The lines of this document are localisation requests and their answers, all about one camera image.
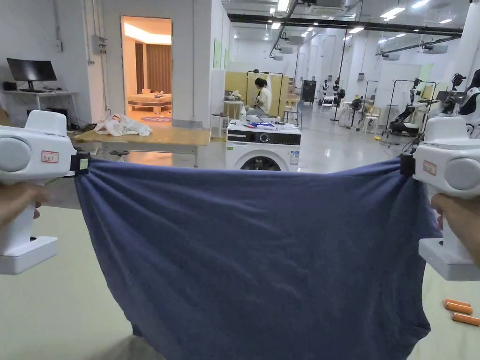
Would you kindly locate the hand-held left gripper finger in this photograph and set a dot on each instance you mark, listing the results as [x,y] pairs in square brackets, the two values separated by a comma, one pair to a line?
[83,165]

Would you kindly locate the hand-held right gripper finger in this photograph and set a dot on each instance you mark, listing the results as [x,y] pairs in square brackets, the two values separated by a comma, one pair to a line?
[406,165]

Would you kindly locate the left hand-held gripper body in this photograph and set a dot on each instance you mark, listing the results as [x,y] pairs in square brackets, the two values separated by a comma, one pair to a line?
[35,157]

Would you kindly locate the dark blue shirt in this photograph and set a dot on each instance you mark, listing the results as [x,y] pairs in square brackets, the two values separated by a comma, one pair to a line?
[255,255]

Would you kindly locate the person's left hand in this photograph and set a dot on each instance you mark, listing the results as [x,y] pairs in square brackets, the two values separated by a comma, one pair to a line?
[17,204]

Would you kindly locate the person's right hand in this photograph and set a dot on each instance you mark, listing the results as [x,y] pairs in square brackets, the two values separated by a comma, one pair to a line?
[461,225]

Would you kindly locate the black wheeled robot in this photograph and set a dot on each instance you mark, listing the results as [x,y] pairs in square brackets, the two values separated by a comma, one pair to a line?
[407,120]

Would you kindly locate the desk with black monitor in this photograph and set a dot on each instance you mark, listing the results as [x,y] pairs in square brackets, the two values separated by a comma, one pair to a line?
[32,90]

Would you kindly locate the black standing fan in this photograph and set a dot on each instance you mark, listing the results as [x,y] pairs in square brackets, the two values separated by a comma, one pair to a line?
[339,99]
[356,108]

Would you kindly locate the white humanoid robot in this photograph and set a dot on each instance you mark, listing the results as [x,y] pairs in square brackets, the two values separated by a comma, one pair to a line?
[471,101]

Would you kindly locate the beige bed in show room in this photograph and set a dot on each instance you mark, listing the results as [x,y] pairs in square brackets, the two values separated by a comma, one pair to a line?
[150,100]

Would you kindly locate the black cabinet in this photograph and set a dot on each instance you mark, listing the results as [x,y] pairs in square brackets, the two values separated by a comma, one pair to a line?
[309,91]

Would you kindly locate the white washing machine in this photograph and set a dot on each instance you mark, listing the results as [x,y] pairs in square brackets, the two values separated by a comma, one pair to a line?
[262,146]

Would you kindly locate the black clothes rack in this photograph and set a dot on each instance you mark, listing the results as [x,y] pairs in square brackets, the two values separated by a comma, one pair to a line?
[277,90]

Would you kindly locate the orange tube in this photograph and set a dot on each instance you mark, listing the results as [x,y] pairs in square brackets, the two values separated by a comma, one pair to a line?
[457,305]
[467,319]

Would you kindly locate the bed with pale green sheet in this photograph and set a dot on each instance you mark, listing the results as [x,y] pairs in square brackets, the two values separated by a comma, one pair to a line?
[48,318]

